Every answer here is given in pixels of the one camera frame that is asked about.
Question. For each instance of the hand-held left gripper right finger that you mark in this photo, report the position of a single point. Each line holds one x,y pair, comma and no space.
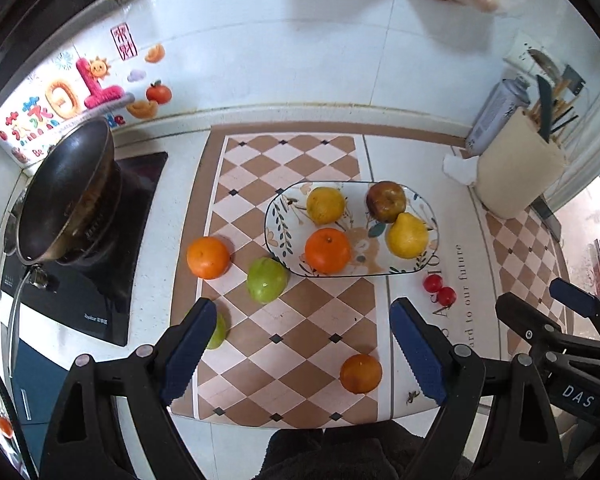
417,350

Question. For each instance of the dark red apple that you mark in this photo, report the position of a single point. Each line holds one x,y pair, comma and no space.
385,201

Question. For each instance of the green apple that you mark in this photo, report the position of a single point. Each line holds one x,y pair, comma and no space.
266,280
218,332

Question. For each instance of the beige utensil holder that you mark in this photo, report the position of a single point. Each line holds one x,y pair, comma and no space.
515,170

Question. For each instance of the red seal wall sticker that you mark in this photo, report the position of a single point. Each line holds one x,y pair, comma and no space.
124,41

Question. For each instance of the black induction cooktop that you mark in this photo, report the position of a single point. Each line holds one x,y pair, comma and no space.
105,285

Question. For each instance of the yellow orange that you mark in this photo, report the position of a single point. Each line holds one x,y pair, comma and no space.
325,205

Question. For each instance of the brown checkered mat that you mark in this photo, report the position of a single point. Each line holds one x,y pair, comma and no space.
515,260
305,320

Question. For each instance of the yellow pear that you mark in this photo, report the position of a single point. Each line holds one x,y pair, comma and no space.
406,237

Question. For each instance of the hanging cleaver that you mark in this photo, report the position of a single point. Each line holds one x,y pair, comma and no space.
574,80

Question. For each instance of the white lettered mat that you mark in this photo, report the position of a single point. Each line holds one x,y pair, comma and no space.
480,280

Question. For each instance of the colourful letter wall sticker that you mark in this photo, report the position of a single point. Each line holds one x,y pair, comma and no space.
60,102

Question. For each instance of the white tissue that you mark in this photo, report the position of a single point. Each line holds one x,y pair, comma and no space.
457,169

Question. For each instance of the grey gas canister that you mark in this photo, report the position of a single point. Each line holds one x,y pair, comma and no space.
495,110

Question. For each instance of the red cherry tomato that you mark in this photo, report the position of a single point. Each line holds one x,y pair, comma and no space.
432,283
446,296

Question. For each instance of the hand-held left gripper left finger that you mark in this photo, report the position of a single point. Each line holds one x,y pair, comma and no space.
190,350

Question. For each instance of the black wok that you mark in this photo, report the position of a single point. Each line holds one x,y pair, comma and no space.
65,195

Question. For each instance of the black range hood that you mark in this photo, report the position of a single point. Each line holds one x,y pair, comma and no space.
30,10

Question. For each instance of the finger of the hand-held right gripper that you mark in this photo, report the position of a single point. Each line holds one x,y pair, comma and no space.
572,297
515,312

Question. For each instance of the cloud wall sticker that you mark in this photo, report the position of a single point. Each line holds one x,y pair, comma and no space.
136,76

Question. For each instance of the persimmon wall sticker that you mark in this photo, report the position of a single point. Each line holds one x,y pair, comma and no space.
158,93

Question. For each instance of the gold ingot wall sticker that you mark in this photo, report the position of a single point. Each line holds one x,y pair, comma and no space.
142,110

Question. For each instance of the floral glass plate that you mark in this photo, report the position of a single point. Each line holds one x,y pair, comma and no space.
290,220

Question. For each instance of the dark teal knife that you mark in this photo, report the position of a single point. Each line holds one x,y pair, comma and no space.
544,105

